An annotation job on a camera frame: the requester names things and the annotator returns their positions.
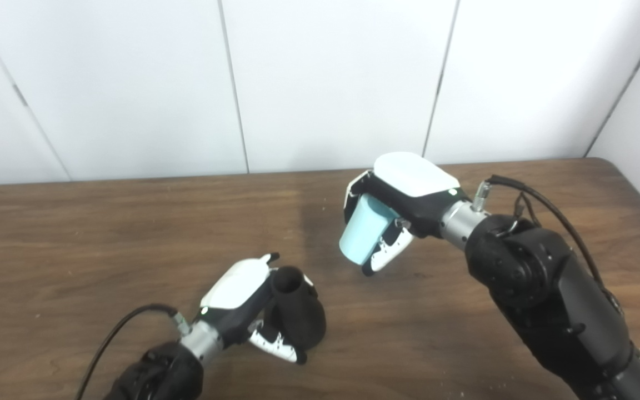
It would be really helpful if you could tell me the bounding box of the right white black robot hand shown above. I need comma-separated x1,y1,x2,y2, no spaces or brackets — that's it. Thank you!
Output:
344,152,471,277

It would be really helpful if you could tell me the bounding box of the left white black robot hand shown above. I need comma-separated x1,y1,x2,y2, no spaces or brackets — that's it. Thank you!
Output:
199,253,315,364

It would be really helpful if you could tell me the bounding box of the black funnel-shaped nozzle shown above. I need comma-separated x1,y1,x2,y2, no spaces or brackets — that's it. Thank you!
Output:
264,266,327,352

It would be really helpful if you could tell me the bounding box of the light-blue cylindrical hose piece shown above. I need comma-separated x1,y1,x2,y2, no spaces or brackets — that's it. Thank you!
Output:
339,193,404,266

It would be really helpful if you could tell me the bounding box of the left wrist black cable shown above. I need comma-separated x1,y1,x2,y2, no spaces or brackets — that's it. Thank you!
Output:
76,303,192,400

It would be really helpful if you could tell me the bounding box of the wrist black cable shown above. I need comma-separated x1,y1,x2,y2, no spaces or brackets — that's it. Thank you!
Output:
76,303,192,400
473,175,626,317

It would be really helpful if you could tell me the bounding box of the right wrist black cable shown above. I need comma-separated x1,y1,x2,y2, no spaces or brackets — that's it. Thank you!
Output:
473,175,626,317

